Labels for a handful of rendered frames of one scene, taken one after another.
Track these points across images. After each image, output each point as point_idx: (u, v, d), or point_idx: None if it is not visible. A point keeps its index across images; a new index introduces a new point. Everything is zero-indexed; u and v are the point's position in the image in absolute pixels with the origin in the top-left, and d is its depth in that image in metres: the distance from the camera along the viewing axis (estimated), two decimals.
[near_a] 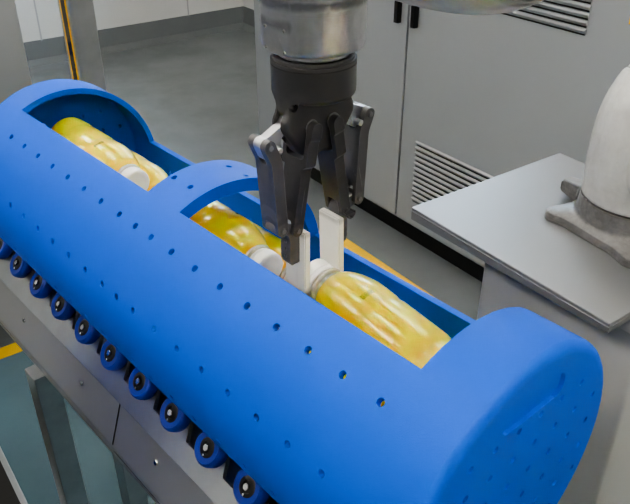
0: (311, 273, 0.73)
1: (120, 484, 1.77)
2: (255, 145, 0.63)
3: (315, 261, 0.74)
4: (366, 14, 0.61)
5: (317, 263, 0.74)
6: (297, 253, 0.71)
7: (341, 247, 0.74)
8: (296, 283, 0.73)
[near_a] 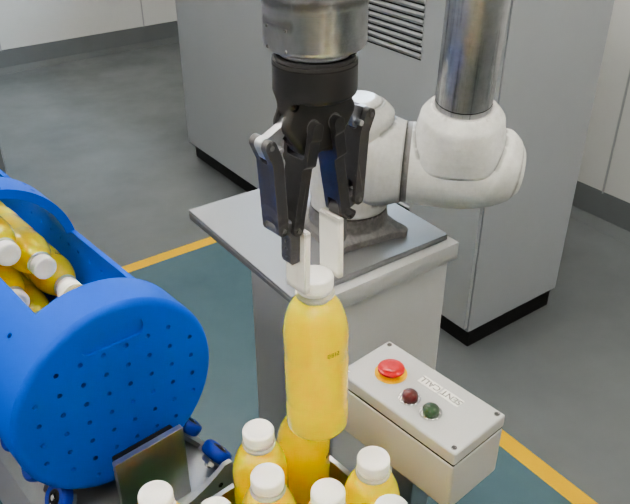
0: (315, 294, 0.74)
1: None
2: (256, 145, 0.63)
3: (327, 285, 0.74)
4: (368, 14, 0.61)
5: (327, 287, 0.74)
6: (297, 253, 0.71)
7: (341, 247, 0.74)
8: (296, 283, 0.73)
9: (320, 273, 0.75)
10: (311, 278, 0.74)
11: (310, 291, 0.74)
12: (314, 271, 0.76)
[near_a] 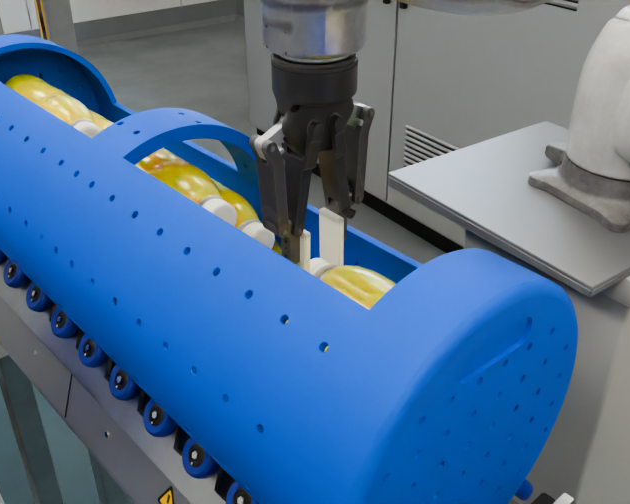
0: None
1: (94, 470, 1.71)
2: (256, 145, 0.63)
3: None
4: (367, 14, 0.61)
5: None
6: (297, 253, 0.71)
7: (341, 247, 0.74)
8: None
9: None
10: None
11: None
12: None
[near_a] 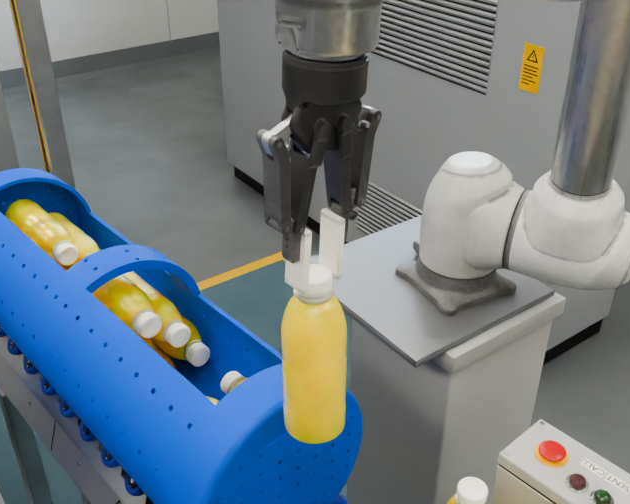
0: None
1: None
2: (263, 140, 0.63)
3: None
4: (381, 16, 0.61)
5: None
6: (298, 252, 0.71)
7: (341, 248, 0.74)
8: (295, 282, 0.73)
9: None
10: None
11: None
12: None
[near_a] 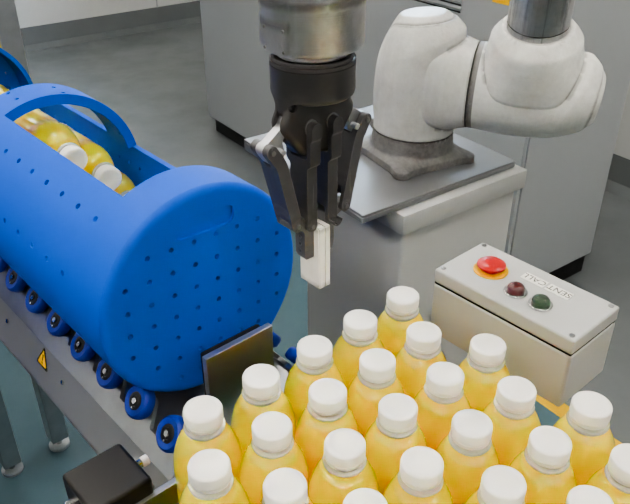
0: (426, 350, 0.81)
1: (37, 397, 2.04)
2: (257, 151, 0.64)
3: (436, 342, 0.81)
4: (365, 14, 0.61)
5: (436, 344, 0.81)
6: (311, 248, 0.72)
7: (327, 255, 0.73)
8: (311, 277, 0.74)
9: (429, 330, 0.82)
10: (422, 335, 0.82)
11: (421, 347, 0.81)
12: (423, 328, 0.83)
